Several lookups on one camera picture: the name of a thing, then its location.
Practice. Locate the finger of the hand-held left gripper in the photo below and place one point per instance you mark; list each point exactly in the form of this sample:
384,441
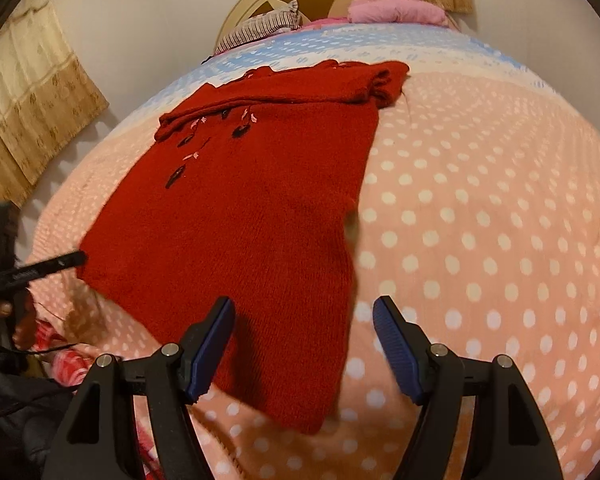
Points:
45,267
5,240

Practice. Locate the beige patterned side curtain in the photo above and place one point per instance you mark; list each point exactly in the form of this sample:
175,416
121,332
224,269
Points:
35,85

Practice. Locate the cream wooden headboard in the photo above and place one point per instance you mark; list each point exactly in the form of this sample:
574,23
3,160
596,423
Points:
260,0

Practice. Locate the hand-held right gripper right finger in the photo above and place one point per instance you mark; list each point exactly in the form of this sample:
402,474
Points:
397,345

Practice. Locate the striped pillow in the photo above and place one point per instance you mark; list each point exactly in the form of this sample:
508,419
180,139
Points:
260,27

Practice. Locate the red knitted sweater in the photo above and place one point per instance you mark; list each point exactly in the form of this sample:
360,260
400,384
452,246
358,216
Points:
230,210

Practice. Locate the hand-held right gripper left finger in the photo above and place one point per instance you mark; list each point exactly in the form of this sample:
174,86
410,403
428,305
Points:
212,345

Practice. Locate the polka dot bedsheet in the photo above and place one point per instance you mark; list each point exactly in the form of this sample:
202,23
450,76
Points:
480,210

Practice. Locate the pink patterned cloth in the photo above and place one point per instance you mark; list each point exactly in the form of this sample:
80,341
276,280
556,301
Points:
325,22

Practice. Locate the dark clothing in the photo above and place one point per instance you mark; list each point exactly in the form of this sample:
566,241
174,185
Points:
10,420

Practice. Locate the pink blanket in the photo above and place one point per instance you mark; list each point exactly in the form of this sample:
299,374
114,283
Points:
390,10

